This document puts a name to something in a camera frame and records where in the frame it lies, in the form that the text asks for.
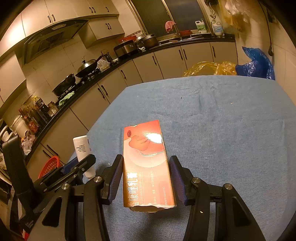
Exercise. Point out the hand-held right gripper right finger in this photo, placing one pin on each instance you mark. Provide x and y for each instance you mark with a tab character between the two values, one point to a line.
179	183

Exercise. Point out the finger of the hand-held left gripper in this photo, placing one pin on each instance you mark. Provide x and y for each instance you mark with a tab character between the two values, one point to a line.
69	167

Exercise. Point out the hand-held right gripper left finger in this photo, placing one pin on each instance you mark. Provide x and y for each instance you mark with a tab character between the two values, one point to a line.
115	180

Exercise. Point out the red plastic basket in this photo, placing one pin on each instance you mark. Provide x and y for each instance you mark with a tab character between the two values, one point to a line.
49	165

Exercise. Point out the white lotion bottle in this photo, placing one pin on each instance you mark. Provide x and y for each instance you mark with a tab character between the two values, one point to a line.
81	146

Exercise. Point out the orange snack packet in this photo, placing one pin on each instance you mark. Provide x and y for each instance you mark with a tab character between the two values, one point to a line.
148	166

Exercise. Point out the row of condiment bottles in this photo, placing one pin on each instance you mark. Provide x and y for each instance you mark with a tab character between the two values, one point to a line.
34	120

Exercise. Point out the green cloth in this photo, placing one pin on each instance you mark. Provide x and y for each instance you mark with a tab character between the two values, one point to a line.
66	98

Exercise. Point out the black frying pan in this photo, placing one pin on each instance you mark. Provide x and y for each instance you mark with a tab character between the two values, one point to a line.
63	85

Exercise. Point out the wok with metal lid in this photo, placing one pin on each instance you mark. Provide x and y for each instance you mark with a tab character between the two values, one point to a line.
86	66

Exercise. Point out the clear plastic bag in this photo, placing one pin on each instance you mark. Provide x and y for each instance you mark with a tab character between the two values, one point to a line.
104	64

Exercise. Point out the black kettle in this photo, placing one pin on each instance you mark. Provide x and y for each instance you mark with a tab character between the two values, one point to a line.
107	58

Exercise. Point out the yellow plastic bag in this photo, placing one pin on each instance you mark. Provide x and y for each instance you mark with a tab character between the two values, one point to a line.
208	67

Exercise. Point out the cream lower kitchen cabinets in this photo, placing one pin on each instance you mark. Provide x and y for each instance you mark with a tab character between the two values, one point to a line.
148	64

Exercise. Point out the steel electric cooker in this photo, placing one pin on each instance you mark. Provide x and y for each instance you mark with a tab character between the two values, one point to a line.
126	48

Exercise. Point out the black range hood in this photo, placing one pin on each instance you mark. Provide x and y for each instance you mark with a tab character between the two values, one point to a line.
50	37

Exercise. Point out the blue plastic bag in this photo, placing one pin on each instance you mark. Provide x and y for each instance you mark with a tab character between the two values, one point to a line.
256	64

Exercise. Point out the stacked metal pots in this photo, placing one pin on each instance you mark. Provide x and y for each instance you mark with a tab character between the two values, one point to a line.
150	41

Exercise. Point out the black kitchen countertop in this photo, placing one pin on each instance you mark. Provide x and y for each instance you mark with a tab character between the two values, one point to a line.
201	40

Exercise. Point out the red tray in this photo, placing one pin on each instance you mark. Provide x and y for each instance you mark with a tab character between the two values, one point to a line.
185	33

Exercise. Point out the pink cloth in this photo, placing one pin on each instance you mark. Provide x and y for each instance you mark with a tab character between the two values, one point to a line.
169	25

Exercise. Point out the blue label detergent bottle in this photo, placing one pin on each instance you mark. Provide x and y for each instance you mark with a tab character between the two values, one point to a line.
217	29

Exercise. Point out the dark kitchen window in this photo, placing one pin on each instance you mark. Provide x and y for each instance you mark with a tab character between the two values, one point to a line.
185	14

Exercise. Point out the hanging plastic bags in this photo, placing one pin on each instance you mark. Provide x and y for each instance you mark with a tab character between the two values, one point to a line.
235	16

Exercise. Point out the cream upper wall cabinets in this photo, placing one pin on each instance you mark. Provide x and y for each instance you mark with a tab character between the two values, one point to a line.
34	14

